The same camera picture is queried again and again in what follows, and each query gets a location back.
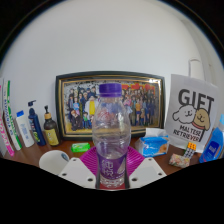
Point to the framed group picture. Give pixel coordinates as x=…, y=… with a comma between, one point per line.
x=76, y=100

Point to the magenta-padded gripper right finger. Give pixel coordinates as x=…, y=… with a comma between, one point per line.
x=145, y=170

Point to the white green shuttlecock tube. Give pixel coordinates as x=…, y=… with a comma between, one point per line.
x=11, y=120

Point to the white printed paper gift bag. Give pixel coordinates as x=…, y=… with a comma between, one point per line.
x=191, y=106

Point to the small green pack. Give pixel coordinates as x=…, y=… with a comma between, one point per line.
x=80, y=147

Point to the clear purple-capped water bottle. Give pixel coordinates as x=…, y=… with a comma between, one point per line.
x=111, y=133

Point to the blue tissue pack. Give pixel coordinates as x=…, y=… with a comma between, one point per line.
x=151, y=145

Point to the blue detergent bottle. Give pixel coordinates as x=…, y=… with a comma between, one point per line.
x=211, y=148

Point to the colourful puzzle cube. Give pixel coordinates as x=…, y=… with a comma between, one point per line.
x=190, y=150

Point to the brown pump bottle yellow label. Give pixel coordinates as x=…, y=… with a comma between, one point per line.
x=51, y=131

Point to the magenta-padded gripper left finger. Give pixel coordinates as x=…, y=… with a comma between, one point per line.
x=78, y=170

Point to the white bottle with blue cap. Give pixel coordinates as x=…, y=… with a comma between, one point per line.
x=25, y=131

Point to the blue painted ceramic mug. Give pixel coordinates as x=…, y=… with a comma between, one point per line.
x=53, y=161

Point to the dark blue pump bottle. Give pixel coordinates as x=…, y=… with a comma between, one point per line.
x=36, y=128

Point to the small patterned snack packet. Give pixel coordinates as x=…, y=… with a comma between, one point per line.
x=179, y=160

